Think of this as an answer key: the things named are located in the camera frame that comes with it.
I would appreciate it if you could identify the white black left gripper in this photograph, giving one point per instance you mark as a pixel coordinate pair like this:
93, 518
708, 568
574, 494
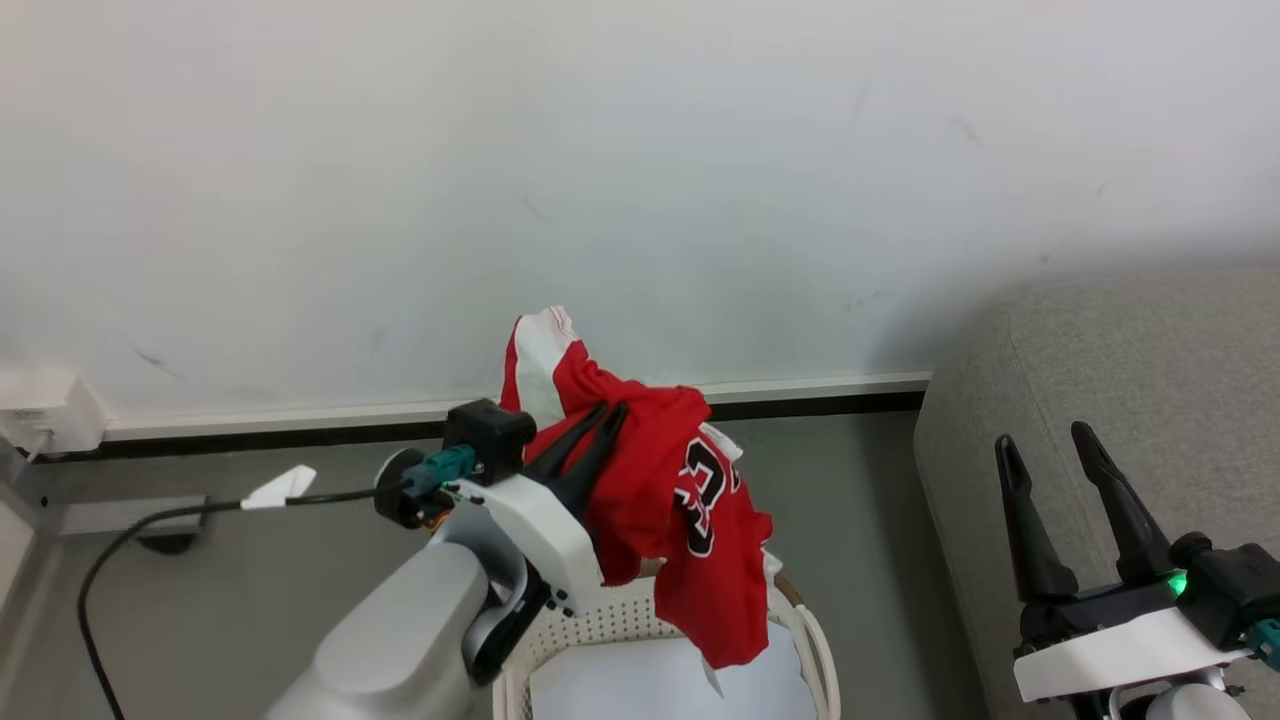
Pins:
535, 535

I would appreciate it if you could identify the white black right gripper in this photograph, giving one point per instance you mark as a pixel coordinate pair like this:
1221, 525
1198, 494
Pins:
1120, 650

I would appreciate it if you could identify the red white number jersey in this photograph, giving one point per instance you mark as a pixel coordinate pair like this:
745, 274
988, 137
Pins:
690, 520

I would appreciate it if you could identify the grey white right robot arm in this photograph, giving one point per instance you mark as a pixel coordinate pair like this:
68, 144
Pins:
1190, 705

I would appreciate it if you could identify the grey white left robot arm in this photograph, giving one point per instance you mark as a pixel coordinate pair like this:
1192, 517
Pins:
400, 640

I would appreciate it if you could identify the white perforated laundry basket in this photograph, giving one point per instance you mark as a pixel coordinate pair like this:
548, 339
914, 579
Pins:
600, 620

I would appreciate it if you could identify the grey fabric sofa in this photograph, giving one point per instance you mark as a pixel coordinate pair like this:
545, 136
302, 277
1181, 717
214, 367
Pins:
1130, 380

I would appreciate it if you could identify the white cloth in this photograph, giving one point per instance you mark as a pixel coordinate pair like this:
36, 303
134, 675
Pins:
640, 685

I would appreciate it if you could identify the white black baseboard strip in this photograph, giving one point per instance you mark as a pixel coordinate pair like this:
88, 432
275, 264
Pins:
300, 422

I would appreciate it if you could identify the grey floor outlet box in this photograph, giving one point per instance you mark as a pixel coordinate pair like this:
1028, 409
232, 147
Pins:
130, 518

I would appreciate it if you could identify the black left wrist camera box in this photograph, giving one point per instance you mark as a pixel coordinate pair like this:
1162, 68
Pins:
490, 435

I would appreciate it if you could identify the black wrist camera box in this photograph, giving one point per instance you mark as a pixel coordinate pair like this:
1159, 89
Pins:
490, 435
1225, 585

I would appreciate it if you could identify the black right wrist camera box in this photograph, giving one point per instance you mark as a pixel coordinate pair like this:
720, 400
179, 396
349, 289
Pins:
1225, 585

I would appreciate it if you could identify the white wall power socket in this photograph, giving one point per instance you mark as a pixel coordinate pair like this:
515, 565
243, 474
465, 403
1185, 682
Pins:
50, 412

